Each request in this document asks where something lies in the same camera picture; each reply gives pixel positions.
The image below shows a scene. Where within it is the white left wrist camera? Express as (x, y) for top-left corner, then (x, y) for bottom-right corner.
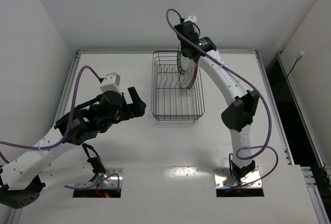
(99, 72), (121, 94)

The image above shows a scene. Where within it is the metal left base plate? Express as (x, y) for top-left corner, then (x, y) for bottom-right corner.
(74, 168), (124, 190)

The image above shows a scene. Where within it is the grey wire dish rack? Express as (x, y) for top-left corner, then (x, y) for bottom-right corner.
(151, 50), (205, 123)

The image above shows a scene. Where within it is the black wall cable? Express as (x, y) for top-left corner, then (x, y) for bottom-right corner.
(285, 51), (305, 80)

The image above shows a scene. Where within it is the white plate orange sunburst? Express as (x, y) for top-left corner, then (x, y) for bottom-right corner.
(179, 57), (198, 89)

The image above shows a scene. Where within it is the plate with green rim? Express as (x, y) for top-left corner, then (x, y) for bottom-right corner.
(176, 48), (186, 76)

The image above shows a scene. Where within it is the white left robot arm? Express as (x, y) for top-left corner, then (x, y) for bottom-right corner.
(1, 87), (146, 209)

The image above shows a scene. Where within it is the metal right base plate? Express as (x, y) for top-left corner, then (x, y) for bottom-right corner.
(214, 167), (264, 189)

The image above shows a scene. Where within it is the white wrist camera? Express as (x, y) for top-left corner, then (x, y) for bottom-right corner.
(184, 16), (197, 23)
(99, 72), (121, 94)

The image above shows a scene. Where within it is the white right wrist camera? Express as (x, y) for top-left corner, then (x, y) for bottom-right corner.
(184, 16), (197, 23)

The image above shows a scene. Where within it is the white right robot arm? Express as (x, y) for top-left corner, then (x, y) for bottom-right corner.
(174, 20), (259, 182)

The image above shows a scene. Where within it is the metal base plate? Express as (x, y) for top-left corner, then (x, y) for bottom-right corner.
(214, 167), (264, 189)
(74, 168), (124, 190)

